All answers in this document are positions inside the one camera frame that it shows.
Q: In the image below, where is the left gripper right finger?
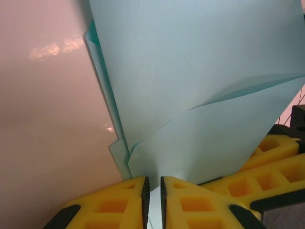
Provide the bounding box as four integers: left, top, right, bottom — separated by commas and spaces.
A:
160, 176, 263, 229

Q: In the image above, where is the teal paper sheet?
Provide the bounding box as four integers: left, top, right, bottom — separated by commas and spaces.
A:
83, 0, 305, 229

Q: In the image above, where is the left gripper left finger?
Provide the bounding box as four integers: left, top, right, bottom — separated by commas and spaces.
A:
45, 176, 150, 229

